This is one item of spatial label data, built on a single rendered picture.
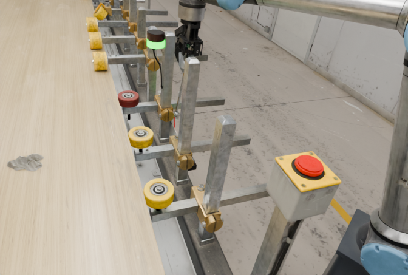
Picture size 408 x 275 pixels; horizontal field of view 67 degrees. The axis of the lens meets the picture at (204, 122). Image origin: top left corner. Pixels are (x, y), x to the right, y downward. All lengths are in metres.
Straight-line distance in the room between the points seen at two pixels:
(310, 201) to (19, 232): 0.60
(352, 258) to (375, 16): 0.79
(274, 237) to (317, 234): 1.53
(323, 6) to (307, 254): 1.40
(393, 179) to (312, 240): 1.20
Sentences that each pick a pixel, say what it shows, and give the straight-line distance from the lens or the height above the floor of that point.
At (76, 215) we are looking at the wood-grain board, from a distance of 0.80.
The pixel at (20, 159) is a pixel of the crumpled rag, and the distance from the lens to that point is 0.96.
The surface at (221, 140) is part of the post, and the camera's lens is 0.70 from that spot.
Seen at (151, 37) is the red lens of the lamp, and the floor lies 1.16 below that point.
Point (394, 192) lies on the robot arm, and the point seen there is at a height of 0.99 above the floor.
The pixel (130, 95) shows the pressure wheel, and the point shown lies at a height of 0.91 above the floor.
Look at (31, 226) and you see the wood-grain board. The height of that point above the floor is 0.90.
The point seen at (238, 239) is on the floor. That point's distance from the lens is 1.89.
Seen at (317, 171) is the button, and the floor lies 1.23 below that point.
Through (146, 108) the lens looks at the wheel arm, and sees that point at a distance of 1.24.
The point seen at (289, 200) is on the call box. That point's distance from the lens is 0.47.
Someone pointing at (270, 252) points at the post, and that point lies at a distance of 0.60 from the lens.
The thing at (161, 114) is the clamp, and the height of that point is 0.85.
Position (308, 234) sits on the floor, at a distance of 2.06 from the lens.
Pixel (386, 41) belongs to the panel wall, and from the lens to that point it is 3.66.
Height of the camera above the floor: 1.51
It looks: 34 degrees down
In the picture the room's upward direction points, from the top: 8 degrees clockwise
